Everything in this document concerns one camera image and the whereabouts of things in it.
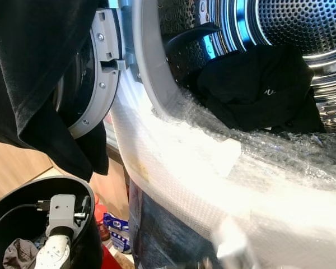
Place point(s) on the black garment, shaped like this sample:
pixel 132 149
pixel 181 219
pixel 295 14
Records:
pixel 252 89

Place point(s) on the bubble-wrapped white washing machine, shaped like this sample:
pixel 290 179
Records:
pixel 190 185

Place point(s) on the black cloth over door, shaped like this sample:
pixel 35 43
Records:
pixel 33 67

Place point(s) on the black laundry basket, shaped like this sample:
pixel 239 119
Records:
pixel 0 224

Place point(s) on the grey-brown garment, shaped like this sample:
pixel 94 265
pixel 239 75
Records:
pixel 19 255

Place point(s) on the grey washer door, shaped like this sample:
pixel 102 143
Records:
pixel 103 84

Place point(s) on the red-capped bottle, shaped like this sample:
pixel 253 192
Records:
pixel 101 213

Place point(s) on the blue detergent bag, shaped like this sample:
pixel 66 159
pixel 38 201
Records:
pixel 117 235

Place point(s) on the red container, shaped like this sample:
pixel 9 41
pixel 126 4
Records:
pixel 107 260

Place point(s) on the blue denim cloth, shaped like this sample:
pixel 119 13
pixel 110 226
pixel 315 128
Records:
pixel 168 241

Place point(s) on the white tape piece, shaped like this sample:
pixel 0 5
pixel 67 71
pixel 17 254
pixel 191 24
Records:
pixel 225 158

